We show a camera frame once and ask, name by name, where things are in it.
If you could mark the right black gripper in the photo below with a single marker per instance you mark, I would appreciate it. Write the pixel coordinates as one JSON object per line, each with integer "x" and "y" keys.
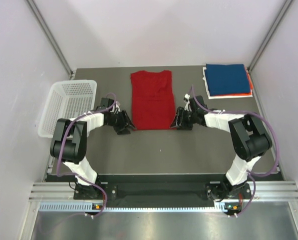
{"x": 180, "y": 114}

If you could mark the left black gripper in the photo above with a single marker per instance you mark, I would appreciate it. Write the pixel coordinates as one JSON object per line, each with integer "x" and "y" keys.
{"x": 125, "y": 122}

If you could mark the red t-shirt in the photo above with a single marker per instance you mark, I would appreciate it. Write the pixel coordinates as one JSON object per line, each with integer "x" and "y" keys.
{"x": 152, "y": 105}

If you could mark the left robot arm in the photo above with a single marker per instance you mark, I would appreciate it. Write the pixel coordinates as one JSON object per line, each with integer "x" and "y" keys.
{"x": 69, "y": 144}

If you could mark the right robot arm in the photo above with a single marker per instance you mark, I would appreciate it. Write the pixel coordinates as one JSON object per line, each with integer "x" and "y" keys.
{"x": 249, "y": 137}

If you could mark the folded blue t-shirt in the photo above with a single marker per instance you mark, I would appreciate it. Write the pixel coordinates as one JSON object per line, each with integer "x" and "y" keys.
{"x": 227, "y": 79}

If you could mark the white plastic basket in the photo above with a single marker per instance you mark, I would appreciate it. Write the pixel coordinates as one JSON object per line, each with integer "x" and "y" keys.
{"x": 66, "y": 99}

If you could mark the folded white t-shirt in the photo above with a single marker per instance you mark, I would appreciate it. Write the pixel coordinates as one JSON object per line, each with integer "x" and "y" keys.
{"x": 226, "y": 96}

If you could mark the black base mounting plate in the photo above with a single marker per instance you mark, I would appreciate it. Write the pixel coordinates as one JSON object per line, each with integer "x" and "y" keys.
{"x": 200, "y": 186}

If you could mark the folded orange t-shirt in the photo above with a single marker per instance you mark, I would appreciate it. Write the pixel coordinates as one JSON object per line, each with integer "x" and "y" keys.
{"x": 251, "y": 87}

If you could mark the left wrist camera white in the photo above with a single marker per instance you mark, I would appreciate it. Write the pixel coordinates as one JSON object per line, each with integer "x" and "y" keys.
{"x": 116, "y": 108}

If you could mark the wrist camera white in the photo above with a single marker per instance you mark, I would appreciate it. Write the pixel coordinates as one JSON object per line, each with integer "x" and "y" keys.
{"x": 187, "y": 103}
{"x": 116, "y": 108}

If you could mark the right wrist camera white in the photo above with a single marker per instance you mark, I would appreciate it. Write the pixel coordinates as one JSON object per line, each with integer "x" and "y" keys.
{"x": 187, "y": 103}

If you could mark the left aluminium frame post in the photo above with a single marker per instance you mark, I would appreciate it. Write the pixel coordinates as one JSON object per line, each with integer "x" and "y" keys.
{"x": 49, "y": 35}

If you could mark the aluminium frame post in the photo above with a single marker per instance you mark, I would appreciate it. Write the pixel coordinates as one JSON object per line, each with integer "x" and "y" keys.
{"x": 271, "y": 32}
{"x": 49, "y": 35}

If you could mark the right aluminium frame post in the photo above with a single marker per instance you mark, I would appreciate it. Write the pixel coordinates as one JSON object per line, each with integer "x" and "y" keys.
{"x": 271, "y": 32}

